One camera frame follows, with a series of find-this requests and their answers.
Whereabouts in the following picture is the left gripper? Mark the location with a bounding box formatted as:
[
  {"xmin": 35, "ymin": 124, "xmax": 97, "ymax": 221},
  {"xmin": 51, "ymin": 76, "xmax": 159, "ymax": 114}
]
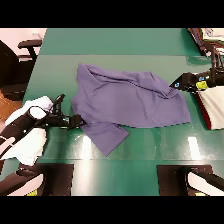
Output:
[{"xmin": 49, "ymin": 112, "xmax": 87, "ymax": 131}]

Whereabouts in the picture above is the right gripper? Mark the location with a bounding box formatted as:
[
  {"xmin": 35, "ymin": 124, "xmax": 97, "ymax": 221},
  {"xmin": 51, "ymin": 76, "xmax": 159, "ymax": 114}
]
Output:
[{"xmin": 168, "ymin": 71, "xmax": 201, "ymax": 93}]

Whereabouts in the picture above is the purple T-shirt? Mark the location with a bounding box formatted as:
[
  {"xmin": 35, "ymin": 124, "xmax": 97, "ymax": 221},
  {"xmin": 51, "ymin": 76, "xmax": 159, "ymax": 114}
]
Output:
[{"xmin": 71, "ymin": 63, "xmax": 192, "ymax": 158}]

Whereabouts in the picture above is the red garment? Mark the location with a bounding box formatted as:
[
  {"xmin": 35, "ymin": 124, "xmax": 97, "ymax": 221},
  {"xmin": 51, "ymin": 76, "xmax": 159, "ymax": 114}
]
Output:
[{"xmin": 196, "ymin": 93, "xmax": 213, "ymax": 131}]

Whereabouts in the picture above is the white garment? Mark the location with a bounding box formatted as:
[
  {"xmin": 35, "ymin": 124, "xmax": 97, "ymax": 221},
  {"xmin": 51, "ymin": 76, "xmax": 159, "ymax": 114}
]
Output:
[
  {"xmin": 4, "ymin": 95, "xmax": 55, "ymax": 167},
  {"xmin": 197, "ymin": 86, "xmax": 224, "ymax": 131}
]

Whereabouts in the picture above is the heap of clothes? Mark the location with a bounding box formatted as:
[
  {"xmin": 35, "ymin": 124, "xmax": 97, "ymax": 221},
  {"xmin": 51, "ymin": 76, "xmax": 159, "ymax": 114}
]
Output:
[{"xmin": 186, "ymin": 27, "xmax": 224, "ymax": 57}]

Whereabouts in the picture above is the black office chair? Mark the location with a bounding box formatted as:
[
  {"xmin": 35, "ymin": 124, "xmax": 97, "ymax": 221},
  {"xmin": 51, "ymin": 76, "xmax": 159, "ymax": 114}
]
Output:
[{"xmin": 0, "ymin": 38, "xmax": 44, "ymax": 101}]

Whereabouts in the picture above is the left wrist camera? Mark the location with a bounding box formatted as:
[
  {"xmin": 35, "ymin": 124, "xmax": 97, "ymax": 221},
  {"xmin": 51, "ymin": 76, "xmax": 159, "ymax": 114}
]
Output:
[{"xmin": 51, "ymin": 93, "xmax": 67, "ymax": 115}]

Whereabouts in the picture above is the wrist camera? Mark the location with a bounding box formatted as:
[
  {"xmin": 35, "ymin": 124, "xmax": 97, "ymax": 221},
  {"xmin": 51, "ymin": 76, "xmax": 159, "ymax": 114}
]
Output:
[
  {"xmin": 208, "ymin": 45, "xmax": 224, "ymax": 72},
  {"xmin": 51, "ymin": 93, "xmax": 67, "ymax": 115}
]

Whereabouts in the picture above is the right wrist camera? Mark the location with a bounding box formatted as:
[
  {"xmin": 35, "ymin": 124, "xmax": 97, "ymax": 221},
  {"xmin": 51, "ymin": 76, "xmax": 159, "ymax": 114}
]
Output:
[{"xmin": 208, "ymin": 45, "xmax": 224, "ymax": 72}]

